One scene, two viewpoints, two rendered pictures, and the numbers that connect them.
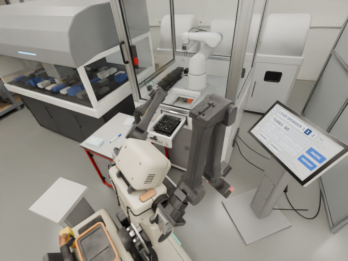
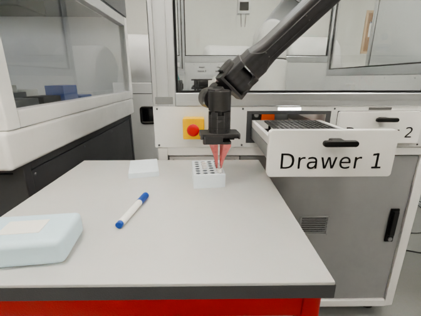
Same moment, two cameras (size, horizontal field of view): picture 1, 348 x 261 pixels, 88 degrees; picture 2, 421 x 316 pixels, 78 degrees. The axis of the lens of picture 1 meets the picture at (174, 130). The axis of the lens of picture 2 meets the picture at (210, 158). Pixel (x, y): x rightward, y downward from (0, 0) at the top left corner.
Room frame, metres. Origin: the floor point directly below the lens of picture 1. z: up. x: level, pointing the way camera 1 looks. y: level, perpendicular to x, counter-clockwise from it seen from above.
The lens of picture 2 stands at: (0.80, 0.69, 1.04)
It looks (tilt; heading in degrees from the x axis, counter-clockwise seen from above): 17 degrees down; 329
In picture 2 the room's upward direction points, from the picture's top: straight up
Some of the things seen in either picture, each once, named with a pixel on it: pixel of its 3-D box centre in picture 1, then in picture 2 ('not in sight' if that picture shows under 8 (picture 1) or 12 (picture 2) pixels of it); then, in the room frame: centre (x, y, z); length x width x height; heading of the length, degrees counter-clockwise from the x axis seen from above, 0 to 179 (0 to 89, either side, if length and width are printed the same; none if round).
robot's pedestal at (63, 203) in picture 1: (80, 220); not in sight; (0.73, 0.87, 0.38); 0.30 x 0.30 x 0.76; 66
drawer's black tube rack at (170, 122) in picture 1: (167, 125); (300, 136); (1.32, 0.06, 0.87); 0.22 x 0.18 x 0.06; 150
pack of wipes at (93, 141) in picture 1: (94, 141); (26, 238); (1.27, 0.76, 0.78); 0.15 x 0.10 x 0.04; 67
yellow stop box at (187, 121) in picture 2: not in sight; (193, 128); (1.57, 0.29, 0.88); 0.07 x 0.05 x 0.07; 60
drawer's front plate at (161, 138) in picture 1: (156, 138); (330, 153); (1.14, 0.16, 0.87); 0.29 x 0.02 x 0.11; 60
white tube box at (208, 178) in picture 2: not in sight; (207, 173); (1.39, 0.34, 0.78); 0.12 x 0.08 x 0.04; 155
